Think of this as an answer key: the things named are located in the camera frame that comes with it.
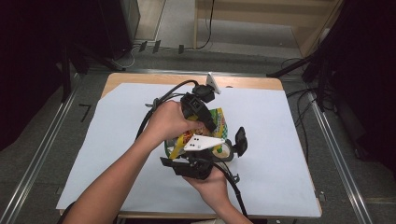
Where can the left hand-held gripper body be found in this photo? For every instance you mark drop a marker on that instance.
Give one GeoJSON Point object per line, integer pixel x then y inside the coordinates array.
{"type": "Point", "coordinates": [194, 104]}

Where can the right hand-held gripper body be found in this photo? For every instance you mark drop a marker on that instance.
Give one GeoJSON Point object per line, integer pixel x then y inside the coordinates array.
{"type": "Point", "coordinates": [193, 168]}

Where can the yellow spout pouch green cap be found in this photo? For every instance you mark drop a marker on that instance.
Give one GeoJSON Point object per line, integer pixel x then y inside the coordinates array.
{"type": "Point", "coordinates": [219, 121]}

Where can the person's right hand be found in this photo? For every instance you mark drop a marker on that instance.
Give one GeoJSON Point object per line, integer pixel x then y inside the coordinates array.
{"type": "Point", "coordinates": [211, 186]}

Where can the person's left hand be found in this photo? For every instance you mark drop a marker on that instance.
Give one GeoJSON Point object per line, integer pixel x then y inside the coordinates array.
{"type": "Point", "coordinates": [166, 123]}

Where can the small black block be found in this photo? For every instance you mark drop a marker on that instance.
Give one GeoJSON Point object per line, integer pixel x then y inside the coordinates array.
{"type": "Point", "coordinates": [156, 46]}
{"type": "Point", "coordinates": [181, 48]}
{"type": "Point", "coordinates": [143, 46]}

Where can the wooden table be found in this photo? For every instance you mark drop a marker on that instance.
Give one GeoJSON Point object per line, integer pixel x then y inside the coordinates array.
{"type": "Point", "coordinates": [140, 79]}

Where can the black cabinet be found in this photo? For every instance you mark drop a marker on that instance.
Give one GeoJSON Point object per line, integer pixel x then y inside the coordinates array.
{"type": "Point", "coordinates": [118, 28]}

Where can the black seat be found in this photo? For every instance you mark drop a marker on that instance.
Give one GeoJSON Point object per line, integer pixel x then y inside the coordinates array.
{"type": "Point", "coordinates": [63, 214]}

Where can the black metal stand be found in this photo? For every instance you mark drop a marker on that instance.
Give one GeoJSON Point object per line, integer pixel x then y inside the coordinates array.
{"type": "Point", "coordinates": [66, 77]}

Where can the dark curtain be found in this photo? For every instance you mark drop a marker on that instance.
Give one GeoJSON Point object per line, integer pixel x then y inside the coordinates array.
{"type": "Point", "coordinates": [25, 62]}
{"type": "Point", "coordinates": [367, 77]}

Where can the metal floor rail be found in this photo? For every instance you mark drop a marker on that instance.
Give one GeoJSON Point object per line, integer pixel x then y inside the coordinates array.
{"type": "Point", "coordinates": [186, 71]}
{"type": "Point", "coordinates": [336, 155]}
{"type": "Point", "coordinates": [37, 158]}

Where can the light wooden frame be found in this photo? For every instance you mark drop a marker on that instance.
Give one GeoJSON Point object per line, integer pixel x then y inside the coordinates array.
{"type": "Point", "coordinates": [195, 25]}

